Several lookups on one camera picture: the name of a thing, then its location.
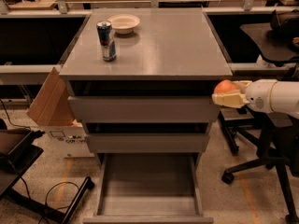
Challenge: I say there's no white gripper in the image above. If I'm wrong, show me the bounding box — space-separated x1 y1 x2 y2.
212 79 277 113

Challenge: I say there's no orange fruit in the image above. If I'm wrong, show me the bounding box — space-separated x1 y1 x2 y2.
214 80 239 94

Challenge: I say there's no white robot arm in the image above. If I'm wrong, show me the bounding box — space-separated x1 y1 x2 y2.
212 79 299 119

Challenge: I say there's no grey drawer cabinet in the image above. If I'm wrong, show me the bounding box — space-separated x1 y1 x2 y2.
58 7 234 170

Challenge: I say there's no grey middle drawer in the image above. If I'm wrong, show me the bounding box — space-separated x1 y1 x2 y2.
85 122 210 153

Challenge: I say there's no grey open bottom drawer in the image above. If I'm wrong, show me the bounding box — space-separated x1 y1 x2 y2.
83 153 214 224

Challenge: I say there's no grey top drawer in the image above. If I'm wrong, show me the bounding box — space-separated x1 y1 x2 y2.
67 81 224 124

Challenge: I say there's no black office chair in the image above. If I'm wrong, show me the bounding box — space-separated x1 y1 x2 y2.
219 108 299 224

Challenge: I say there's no dark bag on table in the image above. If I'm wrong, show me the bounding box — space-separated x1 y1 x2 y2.
270 9 299 36

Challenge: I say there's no white bowl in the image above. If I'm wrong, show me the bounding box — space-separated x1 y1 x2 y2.
108 14 140 35

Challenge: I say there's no blue silver energy drink can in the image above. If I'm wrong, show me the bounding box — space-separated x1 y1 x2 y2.
96 21 116 62

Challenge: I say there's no brown white cardboard box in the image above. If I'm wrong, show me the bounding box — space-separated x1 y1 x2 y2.
27 68 93 158

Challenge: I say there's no black stand on left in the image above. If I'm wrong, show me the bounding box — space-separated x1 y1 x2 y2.
0 119 94 224

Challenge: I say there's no black floor cable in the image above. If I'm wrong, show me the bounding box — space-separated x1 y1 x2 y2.
0 99 80 224

